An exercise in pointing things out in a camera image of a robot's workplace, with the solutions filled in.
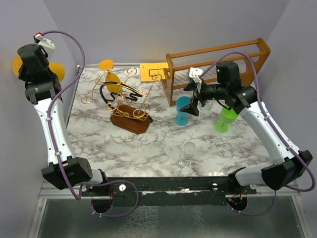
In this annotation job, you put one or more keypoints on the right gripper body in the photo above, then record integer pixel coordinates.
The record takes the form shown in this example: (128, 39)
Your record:
(211, 91)

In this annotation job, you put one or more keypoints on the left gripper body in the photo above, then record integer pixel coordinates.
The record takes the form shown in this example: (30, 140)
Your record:
(52, 74)

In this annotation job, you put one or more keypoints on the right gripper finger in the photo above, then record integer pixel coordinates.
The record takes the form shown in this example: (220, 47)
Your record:
(190, 87)
(190, 108)

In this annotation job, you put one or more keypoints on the orange plastic wine glass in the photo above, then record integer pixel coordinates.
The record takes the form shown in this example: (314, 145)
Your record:
(107, 66)
(55, 67)

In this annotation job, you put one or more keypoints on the gold wire wine glass rack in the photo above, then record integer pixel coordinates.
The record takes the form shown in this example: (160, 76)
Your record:
(128, 108)

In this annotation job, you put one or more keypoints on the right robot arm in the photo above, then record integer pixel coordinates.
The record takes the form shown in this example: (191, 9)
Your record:
(288, 161)

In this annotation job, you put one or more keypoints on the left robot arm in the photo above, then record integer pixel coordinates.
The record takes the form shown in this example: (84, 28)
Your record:
(65, 169)

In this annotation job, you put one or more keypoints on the clear glass near rack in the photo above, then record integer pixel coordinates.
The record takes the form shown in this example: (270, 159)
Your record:
(207, 107)

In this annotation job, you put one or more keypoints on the blue plastic wine glass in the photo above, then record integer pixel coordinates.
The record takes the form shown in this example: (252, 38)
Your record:
(182, 118)

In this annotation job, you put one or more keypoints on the green plastic wine glass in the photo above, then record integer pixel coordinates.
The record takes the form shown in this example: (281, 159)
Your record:
(226, 118)

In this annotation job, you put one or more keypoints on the clear glass near front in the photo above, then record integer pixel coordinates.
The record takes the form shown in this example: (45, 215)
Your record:
(187, 152)

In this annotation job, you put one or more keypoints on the yellow card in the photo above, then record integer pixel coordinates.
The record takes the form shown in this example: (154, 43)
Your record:
(152, 72)

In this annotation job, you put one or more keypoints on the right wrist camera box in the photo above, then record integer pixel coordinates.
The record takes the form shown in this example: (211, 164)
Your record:
(194, 74)

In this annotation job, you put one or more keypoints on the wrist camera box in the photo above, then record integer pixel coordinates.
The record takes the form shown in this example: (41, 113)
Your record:
(194, 74)
(47, 44)

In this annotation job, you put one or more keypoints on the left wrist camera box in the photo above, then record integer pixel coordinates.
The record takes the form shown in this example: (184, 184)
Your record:
(47, 44)

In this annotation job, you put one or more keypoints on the black base frame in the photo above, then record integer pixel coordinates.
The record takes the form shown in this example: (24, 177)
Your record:
(168, 191)

